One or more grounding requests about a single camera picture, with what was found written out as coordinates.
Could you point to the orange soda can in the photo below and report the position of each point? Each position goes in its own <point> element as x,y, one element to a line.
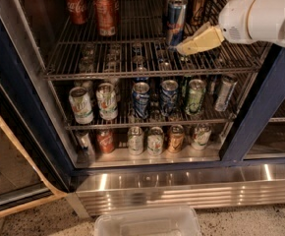
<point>196,12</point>

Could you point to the silver slim can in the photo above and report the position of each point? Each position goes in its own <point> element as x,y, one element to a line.
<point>226,88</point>

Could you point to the stainless steel commercial fridge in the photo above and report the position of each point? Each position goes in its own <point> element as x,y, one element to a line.
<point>243,163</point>

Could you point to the red front soda can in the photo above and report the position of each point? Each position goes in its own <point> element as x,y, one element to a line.
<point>105,17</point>

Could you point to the top wire shelf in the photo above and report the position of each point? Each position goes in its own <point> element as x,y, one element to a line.
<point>138,48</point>

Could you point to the blue pepsi can right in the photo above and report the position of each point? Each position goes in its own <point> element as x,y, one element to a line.
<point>168,96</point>

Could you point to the blue red bull can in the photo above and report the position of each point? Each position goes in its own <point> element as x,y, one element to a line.
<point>175,22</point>

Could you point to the green soda can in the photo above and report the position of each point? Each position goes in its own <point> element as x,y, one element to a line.
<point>195,95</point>

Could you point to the red coca-cola can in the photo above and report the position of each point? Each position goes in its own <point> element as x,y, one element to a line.
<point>77,10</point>

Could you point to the white green can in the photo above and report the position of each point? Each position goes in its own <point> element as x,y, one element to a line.
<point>155,141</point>
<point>107,102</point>
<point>81,105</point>
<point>135,140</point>

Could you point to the orange can bottom shelf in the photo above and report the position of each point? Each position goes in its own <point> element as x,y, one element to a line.
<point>175,138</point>

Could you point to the blue pepsi can left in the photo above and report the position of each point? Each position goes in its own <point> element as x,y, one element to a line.
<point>140,96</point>

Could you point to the white can bottom right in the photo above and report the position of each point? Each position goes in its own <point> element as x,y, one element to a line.
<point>200,137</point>

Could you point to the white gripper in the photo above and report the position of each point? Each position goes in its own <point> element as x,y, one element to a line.
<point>234,20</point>

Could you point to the open glass fridge door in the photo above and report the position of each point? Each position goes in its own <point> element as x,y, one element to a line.
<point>23,184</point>

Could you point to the blue pepsi can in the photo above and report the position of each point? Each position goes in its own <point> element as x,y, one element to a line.
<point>140,96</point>
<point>168,96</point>

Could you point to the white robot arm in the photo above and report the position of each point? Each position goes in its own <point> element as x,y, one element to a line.
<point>266,21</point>

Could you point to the white green can left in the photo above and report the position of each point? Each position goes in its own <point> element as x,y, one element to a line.
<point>81,105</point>

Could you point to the silver can bottom left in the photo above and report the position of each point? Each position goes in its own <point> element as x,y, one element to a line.
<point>84,141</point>

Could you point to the red can bottom shelf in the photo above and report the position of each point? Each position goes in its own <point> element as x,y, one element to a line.
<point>105,140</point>

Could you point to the clear plastic bin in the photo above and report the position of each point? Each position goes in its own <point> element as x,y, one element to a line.
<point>160,221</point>

